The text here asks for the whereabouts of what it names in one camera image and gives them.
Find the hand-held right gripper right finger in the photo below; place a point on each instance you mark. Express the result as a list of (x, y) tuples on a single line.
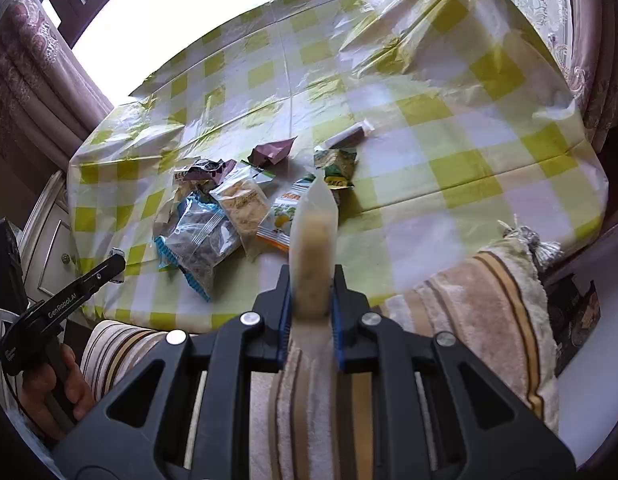
[(339, 325)]

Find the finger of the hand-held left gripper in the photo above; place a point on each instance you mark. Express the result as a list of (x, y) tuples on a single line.
[(104, 272)]

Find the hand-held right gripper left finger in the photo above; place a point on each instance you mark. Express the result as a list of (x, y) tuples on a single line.
[(284, 320)]

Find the translucent beige snack packet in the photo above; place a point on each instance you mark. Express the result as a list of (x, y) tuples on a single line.
[(314, 240)]

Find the blue-edged clear snack packet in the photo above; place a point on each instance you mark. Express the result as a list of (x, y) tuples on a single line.
[(199, 245)]

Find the orange white fruit-print packet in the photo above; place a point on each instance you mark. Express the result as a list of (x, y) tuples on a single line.
[(276, 217)]

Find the black white snack packet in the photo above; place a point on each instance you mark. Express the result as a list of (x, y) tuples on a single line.
[(209, 166)]

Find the brown stick snack packet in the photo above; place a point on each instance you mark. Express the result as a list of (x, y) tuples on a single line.
[(350, 135)]

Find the person's left hand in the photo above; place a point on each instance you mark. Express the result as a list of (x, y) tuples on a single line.
[(83, 391)]

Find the white cabinet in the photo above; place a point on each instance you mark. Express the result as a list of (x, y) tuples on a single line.
[(49, 240)]

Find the black box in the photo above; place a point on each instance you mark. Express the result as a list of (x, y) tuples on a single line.
[(4, 265)]

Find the clear cracker snack packet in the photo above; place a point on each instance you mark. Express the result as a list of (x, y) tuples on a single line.
[(241, 205)]

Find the pink flat snack packet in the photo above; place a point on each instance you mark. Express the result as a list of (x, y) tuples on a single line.
[(191, 176)]

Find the striped beige cushion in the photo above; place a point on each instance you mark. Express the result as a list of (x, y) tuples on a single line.
[(479, 300)]

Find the mauve triangular snack packet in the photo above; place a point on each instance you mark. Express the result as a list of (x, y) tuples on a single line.
[(271, 152)]

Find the mauve patterned curtain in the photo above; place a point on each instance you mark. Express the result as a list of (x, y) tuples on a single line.
[(29, 85)]

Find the dark printed bag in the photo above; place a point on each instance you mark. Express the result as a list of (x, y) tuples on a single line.
[(574, 325)]

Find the yellow checked plastic tablecloth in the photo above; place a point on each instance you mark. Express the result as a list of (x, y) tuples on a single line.
[(439, 110)]

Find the white seat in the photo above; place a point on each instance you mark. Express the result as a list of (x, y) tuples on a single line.
[(589, 410)]

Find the mauve curtain with lace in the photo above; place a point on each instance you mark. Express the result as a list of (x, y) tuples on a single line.
[(594, 60)]

